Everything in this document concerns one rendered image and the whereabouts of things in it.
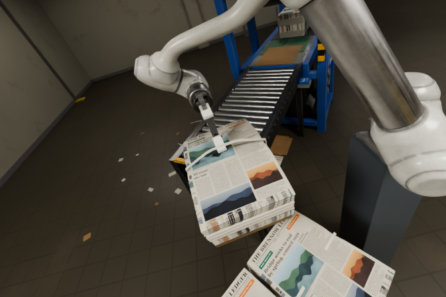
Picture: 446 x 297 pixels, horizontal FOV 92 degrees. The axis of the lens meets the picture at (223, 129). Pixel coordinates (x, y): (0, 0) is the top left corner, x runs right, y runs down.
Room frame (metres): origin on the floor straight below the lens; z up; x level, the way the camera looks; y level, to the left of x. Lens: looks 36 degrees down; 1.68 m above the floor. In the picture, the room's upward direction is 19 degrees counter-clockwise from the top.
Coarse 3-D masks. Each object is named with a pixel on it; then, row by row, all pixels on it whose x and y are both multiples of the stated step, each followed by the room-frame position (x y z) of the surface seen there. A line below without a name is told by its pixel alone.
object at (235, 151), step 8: (256, 136) 0.59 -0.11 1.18; (232, 144) 0.59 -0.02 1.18; (240, 144) 0.57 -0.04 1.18; (248, 144) 0.56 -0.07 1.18; (256, 144) 0.55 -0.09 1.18; (264, 144) 0.54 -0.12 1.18; (216, 152) 0.57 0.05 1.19; (224, 152) 0.56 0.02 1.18; (232, 152) 0.54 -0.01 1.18; (240, 152) 0.53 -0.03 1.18; (248, 152) 0.52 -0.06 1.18; (256, 152) 0.51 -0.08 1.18; (192, 160) 0.57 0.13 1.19; (200, 160) 0.55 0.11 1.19; (208, 160) 0.54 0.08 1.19; (216, 160) 0.53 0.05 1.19; (224, 160) 0.52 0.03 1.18; (232, 160) 0.51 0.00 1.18; (192, 168) 0.53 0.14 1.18; (200, 168) 0.52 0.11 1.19; (208, 168) 0.51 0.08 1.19; (192, 176) 0.49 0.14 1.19
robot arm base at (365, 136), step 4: (368, 120) 0.64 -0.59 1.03; (360, 132) 0.60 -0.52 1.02; (364, 132) 0.59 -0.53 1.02; (368, 132) 0.58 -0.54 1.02; (356, 136) 0.59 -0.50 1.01; (360, 136) 0.58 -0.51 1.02; (364, 136) 0.57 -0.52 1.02; (368, 136) 0.55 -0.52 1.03; (364, 140) 0.55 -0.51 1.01; (368, 140) 0.54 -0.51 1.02; (372, 140) 0.52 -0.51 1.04; (368, 144) 0.53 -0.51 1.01; (372, 144) 0.52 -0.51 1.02; (372, 148) 0.51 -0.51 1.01; (376, 148) 0.49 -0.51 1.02; (376, 152) 0.49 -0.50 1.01; (380, 156) 0.46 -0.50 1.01
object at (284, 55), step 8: (272, 48) 2.37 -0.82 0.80; (280, 48) 2.29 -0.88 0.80; (288, 48) 2.22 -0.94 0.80; (296, 48) 2.15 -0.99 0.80; (264, 56) 2.22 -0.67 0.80; (272, 56) 2.15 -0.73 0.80; (280, 56) 2.09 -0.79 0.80; (288, 56) 2.02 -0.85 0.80; (296, 56) 1.96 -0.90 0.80; (256, 64) 2.09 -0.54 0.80; (264, 64) 2.03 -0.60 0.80; (272, 64) 1.97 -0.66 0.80
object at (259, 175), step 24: (216, 168) 0.50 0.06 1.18; (240, 168) 0.47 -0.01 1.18; (264, 168) 0.45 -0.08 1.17; (192, 192) 0.44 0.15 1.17; (216, 192) 0.42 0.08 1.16; (240, 192) 0.40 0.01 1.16; (264, 192) 0.38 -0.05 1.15; (288, 192) 0.36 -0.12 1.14; (216, 216) 0.36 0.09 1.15; (240, 216) 0.34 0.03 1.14; (264, 216) 0.36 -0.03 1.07; (216, 240) 0.36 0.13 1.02
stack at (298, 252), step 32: (288, 224) 0.43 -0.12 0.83; (256, 256) 0.36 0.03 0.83; (288, 256) 0.33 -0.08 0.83; (320, 256) 0.29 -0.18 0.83; (352, 256) 0.26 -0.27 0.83; (256, 288) 0.26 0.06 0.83; (288, 288) 0.24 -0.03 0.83; (320, 288) 0.21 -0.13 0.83; (352, 288) 0.19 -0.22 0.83; (384, 288) 0.16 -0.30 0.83
